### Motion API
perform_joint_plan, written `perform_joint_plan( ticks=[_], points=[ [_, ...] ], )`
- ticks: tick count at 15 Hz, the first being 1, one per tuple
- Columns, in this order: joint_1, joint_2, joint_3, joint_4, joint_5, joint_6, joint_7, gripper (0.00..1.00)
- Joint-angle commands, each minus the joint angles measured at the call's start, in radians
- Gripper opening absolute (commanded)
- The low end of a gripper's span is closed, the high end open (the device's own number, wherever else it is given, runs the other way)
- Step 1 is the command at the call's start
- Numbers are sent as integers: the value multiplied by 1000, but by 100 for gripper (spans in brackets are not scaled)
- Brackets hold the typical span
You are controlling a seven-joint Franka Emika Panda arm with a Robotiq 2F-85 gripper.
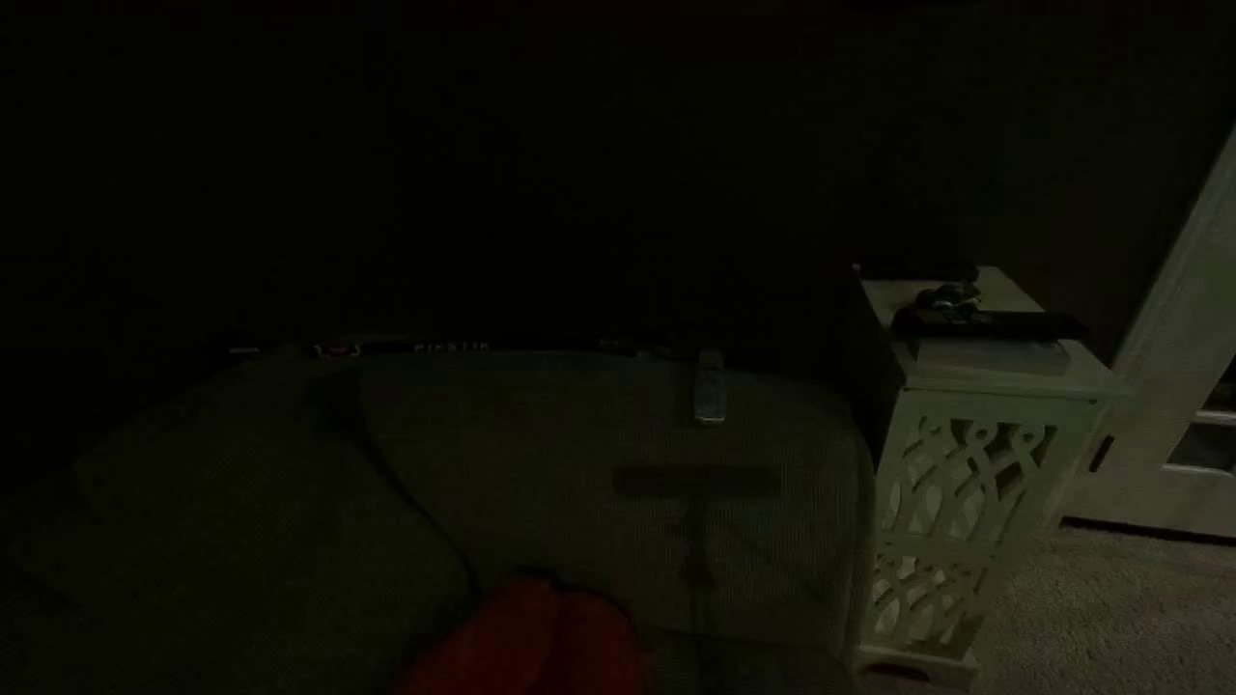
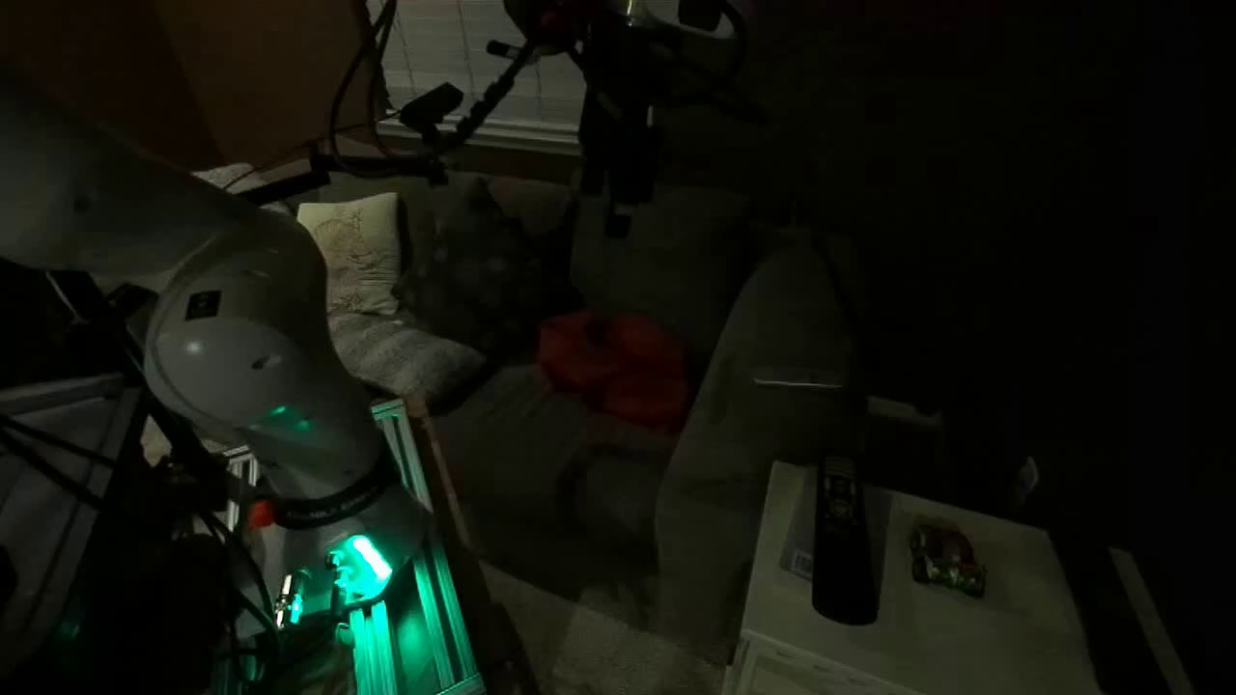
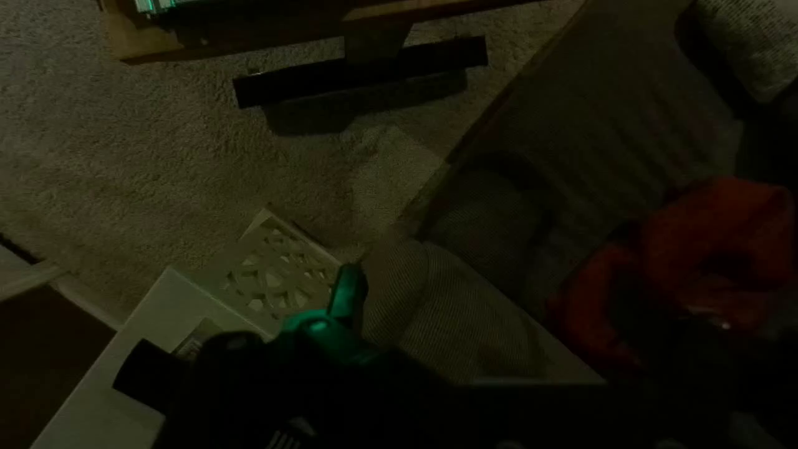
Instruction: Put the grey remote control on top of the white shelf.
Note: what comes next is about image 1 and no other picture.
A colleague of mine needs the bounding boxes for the black remote control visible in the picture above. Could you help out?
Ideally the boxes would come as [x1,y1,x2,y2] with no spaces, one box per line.
[893,299,1080,343]

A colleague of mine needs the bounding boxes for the white lattice shelf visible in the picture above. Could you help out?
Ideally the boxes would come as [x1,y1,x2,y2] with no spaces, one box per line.
[847,263,1132,688]

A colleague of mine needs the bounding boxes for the grey couch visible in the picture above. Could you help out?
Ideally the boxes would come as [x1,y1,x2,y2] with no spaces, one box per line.
[0,334,888,695]

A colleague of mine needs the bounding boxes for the red blanket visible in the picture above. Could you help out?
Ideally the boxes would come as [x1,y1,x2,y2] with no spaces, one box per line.
[393,567,655,695]

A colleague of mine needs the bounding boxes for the small dark patterned object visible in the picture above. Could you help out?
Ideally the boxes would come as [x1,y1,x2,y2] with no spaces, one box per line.
[916,279,984,313]

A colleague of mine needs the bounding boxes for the white door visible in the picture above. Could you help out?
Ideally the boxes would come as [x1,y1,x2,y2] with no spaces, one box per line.
[1062,128,1236,544]

